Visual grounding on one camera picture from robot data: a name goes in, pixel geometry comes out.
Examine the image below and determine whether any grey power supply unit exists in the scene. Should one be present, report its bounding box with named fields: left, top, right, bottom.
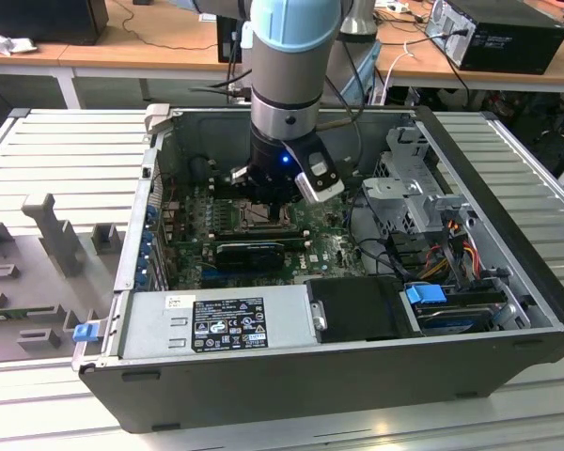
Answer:
left=119, top=284, right=321, bottom=361

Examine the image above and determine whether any white cable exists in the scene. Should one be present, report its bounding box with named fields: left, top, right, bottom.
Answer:
left=384, top=41, right=415, bottom=86

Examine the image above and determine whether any grey parts rack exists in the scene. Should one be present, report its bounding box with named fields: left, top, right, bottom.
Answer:
left=0, top=192, right=128, bottom=365

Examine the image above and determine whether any wooden desk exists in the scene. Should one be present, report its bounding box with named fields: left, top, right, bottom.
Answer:
left=0, top=0, right=253, bottom=109
left=375, top=0, right=564, bottom=95

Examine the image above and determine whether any metal socket cover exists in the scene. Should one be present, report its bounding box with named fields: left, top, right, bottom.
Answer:
left=241, top=199, right=296, bottom=230

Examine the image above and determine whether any small black cylinder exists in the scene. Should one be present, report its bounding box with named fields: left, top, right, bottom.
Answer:
left=189, top=156, right=213, bottom=183

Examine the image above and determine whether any black graphics card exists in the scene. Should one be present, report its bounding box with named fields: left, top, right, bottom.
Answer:
left=214, top=241, right=287, bottom=272

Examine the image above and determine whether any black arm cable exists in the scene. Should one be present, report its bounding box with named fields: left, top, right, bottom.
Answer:
left=187, top=70, right=255, bottom=101

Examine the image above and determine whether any black PC tower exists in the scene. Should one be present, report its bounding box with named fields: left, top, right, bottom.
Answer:
left=425, top=0, right=564, bottom=75

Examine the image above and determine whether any orange yellow wire bundle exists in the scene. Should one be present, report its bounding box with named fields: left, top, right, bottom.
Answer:
left=422, top=220, right=485, bottom=283

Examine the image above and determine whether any CPU socket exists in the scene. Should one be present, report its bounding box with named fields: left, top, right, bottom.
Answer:
left=238, top=196, right=297, bottom=231

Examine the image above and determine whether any hard disk drive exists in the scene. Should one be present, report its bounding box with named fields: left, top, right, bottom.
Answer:
left=415, top=304, right=494, bottom=335

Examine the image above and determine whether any blue disk carrier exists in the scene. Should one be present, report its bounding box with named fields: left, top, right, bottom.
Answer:
left=403, top=283, right=448, bottom=309

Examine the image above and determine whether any crumpled white paper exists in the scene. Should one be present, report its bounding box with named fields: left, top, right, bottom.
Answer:
left=0, top=25, right=39, bottom=56

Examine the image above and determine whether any black plastic air shroud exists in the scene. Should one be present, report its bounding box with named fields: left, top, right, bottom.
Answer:
left=305, top=275, right=424, bottom=344

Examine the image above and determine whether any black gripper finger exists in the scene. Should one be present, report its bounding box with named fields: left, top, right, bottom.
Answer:
left=268, top=199, right=289, bottom=226

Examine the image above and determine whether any blue plastic latch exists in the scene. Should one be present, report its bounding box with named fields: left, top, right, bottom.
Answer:
left=73, top=322, right=99, bottom=343

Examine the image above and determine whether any green motherboard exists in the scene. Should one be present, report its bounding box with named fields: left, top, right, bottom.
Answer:
left=162, top=180, right=372, bottom=290

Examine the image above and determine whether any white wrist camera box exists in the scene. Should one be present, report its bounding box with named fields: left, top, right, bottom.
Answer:
left=293, top=140, right=346, bottom=204

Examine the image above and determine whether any black flat monitor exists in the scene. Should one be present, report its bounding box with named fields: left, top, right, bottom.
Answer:
left=215, top=13, right=245, bottom=65

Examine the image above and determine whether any green RAM stick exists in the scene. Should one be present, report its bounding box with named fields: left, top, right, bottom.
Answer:
left=0, top=307, right=57, bottom=323

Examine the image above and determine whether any grey case latch handle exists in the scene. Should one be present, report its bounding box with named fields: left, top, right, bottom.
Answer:
left=144, top=103, right=171, bottom=137

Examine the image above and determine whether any large black box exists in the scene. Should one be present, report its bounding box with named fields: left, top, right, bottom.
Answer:
left=0, top=0, right=109, bottom=47

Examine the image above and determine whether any black open PC case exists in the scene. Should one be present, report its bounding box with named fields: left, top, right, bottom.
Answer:
left=70, top=103, right=564, bottom=434

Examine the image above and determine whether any pale blue plastic object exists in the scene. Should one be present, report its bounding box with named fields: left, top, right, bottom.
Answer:
left=340, top=39, right=382, bottom=105

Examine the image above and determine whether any grey metal drive cage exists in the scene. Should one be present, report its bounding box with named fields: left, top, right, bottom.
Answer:
left=360, top=125, right=476, bottom=236

